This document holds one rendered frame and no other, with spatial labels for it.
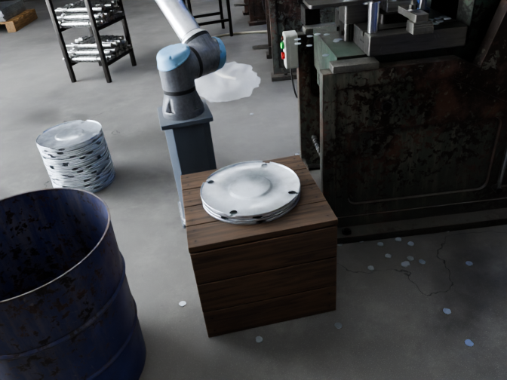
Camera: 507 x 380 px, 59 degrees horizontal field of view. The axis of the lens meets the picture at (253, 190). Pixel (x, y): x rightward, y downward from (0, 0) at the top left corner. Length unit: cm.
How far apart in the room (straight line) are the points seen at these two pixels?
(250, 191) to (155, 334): 53
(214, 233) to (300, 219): 23
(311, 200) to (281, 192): 9
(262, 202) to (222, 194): 13
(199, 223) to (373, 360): 60
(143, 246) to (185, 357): 56
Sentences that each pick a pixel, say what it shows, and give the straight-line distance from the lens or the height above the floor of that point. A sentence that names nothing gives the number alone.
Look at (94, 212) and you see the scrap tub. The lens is 126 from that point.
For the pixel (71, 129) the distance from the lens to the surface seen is 226.
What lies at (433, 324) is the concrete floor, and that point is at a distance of 145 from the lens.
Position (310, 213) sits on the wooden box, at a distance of 122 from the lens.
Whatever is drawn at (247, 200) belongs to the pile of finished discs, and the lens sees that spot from 124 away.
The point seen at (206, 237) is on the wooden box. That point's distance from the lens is 118.
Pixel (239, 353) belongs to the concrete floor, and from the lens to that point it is 135.
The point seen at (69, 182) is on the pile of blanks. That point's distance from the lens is 219.
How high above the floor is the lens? 108
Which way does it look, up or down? 33 degrees down
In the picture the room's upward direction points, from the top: 6 degrees counter-clockwise
